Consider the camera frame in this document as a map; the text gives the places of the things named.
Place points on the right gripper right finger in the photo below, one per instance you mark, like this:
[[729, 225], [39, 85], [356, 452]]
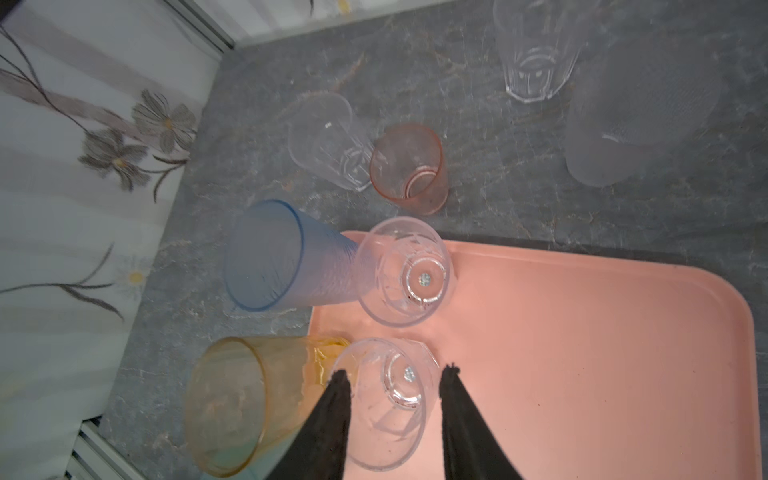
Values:
[[470, 450]]

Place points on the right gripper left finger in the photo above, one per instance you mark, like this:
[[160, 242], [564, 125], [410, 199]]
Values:
[[319, 450]]

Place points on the tall yellow plastic cup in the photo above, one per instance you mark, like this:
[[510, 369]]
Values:
[[248, 394]]

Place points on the clear faceted glass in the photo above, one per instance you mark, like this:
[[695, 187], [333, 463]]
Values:
[[327, 139], [403, 272], [394, 388]]

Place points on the pink plastic tray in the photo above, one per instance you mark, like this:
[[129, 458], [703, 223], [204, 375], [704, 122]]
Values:
[[588, 367]]

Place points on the tall blue plastic cup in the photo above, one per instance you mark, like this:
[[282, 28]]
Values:
[[278, 257]]

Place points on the small pink glass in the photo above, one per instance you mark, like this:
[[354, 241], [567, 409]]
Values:
[[408, 169]]

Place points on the frosted dotted clear cup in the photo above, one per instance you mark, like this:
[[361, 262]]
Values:
[[634, 102]]

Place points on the aluminium mounting rail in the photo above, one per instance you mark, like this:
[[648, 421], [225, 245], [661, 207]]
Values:
[[95, 459]]

